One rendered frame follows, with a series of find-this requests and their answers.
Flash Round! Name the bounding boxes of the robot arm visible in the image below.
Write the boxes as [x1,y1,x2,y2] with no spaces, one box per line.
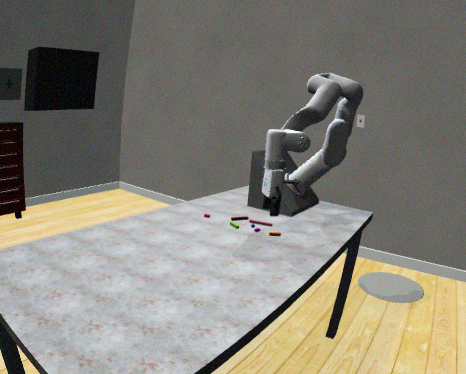
[264,73,363,196]

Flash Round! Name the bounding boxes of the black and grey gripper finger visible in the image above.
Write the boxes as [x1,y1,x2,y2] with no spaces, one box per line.
[263,195,272,209]
[270,186,282,216]

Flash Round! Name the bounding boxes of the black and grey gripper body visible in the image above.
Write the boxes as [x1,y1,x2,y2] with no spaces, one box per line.
[262,166,285,198]

